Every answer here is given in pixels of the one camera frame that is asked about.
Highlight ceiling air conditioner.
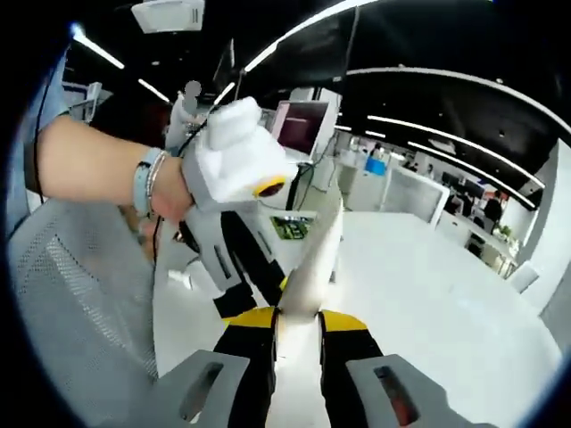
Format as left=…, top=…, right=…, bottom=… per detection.
left=131, top=0, right=206, bottom=33

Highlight grey mesh chair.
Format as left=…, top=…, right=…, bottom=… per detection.
left=7, top=202, right=158, bottom=416

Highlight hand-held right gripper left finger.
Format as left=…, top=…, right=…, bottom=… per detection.
left=151, top=306, right=280, bottom=428

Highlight black cable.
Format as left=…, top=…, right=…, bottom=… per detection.
left=150, top=216, right=161, bottom=271

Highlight white office chair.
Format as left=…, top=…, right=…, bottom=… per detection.
left=509, top=261, right=540, bottom=294

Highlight light blue wristband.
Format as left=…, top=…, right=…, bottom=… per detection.
left=133, top=148, right=170, bottom=218

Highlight green printed packet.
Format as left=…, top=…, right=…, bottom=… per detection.
left=270, top=216, right=314, bottom=241

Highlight ceiling light strips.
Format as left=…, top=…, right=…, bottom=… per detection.
left=70, top=0, right=548, bottom=210

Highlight frosted glass partition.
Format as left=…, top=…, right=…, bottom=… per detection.
left=386, top=167, right=451, bottom=224

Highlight white skincare tube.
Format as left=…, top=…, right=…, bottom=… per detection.
left=272, top=195, right=344, bottom=428

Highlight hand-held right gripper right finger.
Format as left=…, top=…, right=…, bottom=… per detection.
left=317, top=310, right=487, bottom=428

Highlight white computer monitor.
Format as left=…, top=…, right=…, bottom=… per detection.
left=272, top=100, right=334, bottom=158

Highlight person's left hand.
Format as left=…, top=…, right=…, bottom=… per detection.
left=149, top=155, right=197, bottom=223

